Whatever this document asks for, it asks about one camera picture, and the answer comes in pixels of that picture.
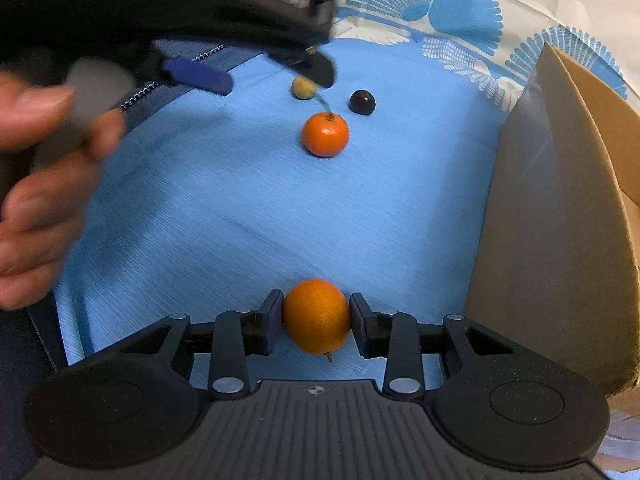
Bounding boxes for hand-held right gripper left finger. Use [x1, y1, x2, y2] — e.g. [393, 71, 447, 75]
[120, 288, 286, 402]

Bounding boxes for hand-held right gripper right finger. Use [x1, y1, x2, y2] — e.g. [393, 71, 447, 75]
[348, 291, 518, 402]

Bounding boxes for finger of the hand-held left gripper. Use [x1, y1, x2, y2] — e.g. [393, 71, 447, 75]
[269, 44, 337, 89]
[135, 54, 235, 96]

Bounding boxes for small orange with stem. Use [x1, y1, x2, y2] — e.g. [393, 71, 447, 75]
[282, 278, 351, 362]
[301, 110, 350, 158]

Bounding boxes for cardboard box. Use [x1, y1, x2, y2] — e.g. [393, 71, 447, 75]
[467, 42, 640, 399]

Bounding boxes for person's left hand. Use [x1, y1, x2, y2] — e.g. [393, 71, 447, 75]
[0, 71, 127, 312]

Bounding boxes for small yellow-green fruit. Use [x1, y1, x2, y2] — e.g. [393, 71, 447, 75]
[291, 76, 317, 100]

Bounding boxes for dark purple plum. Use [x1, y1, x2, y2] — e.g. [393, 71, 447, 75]
[348, 89, 377, 116]

